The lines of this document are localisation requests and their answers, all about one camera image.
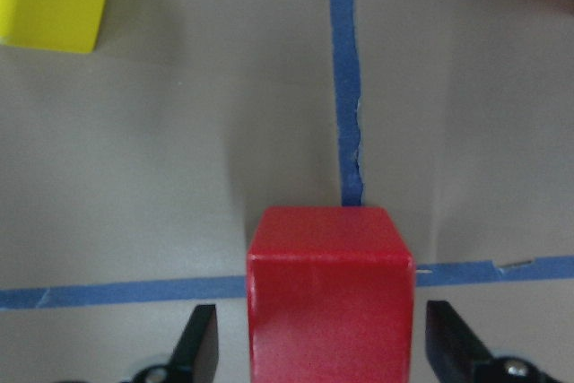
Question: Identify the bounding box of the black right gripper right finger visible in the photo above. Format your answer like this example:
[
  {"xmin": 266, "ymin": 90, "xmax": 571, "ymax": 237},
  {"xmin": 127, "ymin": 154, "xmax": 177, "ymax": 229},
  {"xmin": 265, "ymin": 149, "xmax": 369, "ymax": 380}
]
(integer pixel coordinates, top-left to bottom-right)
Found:
[{"xmin": 425, "ymin": 300, "xmax": 557, "ymax": 383}]

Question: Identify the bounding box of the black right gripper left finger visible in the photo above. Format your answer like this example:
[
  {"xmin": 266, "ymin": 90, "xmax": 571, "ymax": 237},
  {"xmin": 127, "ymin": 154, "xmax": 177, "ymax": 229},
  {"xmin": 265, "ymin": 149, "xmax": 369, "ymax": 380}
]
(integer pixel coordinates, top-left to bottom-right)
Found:
[{"xmin": 134, "ymin": 304, "xmax": 219, "ymax": 383}]

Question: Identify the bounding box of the red wooden block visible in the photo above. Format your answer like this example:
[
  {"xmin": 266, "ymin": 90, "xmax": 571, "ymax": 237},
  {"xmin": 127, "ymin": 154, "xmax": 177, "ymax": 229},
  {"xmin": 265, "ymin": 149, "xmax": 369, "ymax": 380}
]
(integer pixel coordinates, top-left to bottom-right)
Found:
[{"xmin": 246, "ymin": 206, "xmax": 415, "ymax": 382}]

